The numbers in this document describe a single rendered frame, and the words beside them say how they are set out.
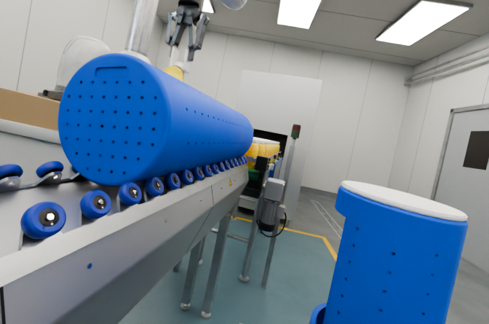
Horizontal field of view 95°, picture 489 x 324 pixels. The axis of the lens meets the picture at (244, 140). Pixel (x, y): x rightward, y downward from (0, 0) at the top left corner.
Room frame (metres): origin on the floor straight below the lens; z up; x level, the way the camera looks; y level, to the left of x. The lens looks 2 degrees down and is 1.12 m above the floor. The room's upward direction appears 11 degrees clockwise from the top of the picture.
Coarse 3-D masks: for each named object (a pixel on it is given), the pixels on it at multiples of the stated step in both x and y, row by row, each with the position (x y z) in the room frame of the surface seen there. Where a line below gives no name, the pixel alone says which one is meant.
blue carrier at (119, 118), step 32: (96, 64) 0.48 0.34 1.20; (128, 64) 0.46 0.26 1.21; (64, 96) 0.50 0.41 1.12; (96, 96) 0.48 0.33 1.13; (128, 96) 0.46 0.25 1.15; (160, 96) 0.44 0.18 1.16; (192, 96) 0.58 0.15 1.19; (64, 128) 0.49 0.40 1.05; (96, 128) 0.48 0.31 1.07; (128, 128) 0.46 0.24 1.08; (160, 128) 0.44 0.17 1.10; (192, 128) 0.54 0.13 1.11; (224, 128) 0.77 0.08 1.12; (96, 160) 0.47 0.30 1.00; (128, 160) 0.45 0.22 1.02; (160, 160) 0.45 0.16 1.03; (192, 160) 0.61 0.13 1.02
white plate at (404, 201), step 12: (360, 192) 0.55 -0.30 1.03; (372, 192) 0.56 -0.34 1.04; (384, 192) 0.61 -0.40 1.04; (396, 192) 0.66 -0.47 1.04; (396, 204) 0.49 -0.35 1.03; (408, 204) 0.50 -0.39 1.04; (420, 204) 0.53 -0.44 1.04; (432, 204) 0.57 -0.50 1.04; (432, 216) 0.47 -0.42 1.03; (444, 216) 0.46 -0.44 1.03; (456, 216) 0.47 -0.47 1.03
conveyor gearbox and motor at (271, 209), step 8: (264, 184) 1.43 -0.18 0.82; (272, 184) 1.40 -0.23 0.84; (280, 184) 1.39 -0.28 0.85; (264, 192) 1.42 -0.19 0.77; (272, 192) 1.40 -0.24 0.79; (280, 192) 1.39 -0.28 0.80; (264, 200) 1.44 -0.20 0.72; (272, 200) 1.40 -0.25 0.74; (280, 200) 1.40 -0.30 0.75; (264, 208) 1.43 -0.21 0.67; (272, 208) 1.41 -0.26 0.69; (280, 208) 1.41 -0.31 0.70; (264, 216) 1.42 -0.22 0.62; (272, 216) 1.40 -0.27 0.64; (280, 216) 1.41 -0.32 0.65; (264, 224) 1.41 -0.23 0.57; (272, 224) 1.41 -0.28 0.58; (280, 232) 1.47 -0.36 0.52
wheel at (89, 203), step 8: (88, 192) 0.35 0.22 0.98; (96, 192) 0.35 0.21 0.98; (104, 192) 0.36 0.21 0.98; (88, 200) 0.33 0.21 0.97; (96, 200) 0.35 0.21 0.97; (104, 200) 0.36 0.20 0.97; (88, 208) 0.33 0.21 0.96; (96, 208) 0.34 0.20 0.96; (104, 208) 0.35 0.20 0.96; (88, 216) 0.33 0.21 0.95; (96, 216) 0.34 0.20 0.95
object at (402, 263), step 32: (352, 192) 0.58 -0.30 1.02; (352, 224) 0.55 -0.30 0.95; (384, 224) 0.49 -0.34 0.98; (416, 224) 0.47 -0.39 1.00; (448, 224) 0.46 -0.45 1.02; (352, 256) 0.53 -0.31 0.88; (384, 256) 0.49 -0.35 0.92; (416, 256) 0.46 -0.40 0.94; (448, 256) 0.47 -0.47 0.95; (352, 288) 0.52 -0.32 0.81; (384, 288) 0.48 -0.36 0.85; (416, 288) 0.46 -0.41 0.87; (448, 288) 0.47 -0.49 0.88; (320, 320) 0.70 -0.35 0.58; (352, 320) 0.51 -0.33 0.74; (384, 320) 0.47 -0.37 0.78; (416, 320) 0.46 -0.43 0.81
